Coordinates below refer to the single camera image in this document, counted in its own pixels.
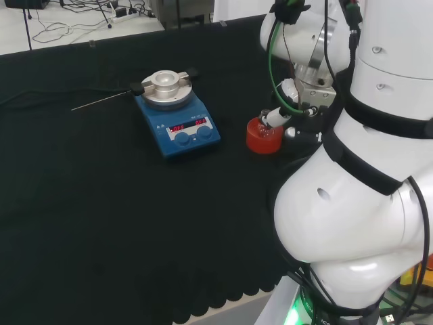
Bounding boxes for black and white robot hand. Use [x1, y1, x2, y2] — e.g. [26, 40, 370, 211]
[259, 100, 339, 144]

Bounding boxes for clear glass round-bottom flask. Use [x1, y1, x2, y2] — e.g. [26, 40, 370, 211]
[258, 108, 275, 137]

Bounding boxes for red round flask stand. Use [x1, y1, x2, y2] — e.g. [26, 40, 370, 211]
[246, 116, 284, 155]

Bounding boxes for heater with blue base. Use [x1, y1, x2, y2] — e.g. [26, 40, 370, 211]
[130, 67, 222, 161]

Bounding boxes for grey metal cabinet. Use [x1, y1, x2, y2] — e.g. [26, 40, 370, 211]
[158, 0, 214, 32]

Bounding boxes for thin metal temperature probe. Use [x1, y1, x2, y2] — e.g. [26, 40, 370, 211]
[70, 89, 136, 112]

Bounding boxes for white power strip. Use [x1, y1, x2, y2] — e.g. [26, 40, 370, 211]
[110, 7, 140, 24]

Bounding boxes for black bench cloth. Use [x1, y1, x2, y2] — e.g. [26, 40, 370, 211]
[0, 13, 433, 325]

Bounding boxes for black tripod pole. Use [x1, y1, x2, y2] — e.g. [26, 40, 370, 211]
[21, 0, 34, 51]

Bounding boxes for black box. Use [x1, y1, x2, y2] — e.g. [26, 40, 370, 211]
[4, 0, 51, 10]

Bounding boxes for green robot cable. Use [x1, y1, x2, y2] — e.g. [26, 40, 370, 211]
[267, 19, 311, 118]

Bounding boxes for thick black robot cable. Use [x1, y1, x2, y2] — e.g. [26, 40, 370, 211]
[408, 175, 433, 325]

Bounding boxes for black floor cables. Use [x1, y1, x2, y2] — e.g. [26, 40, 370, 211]
[32, 0, 160, 45]

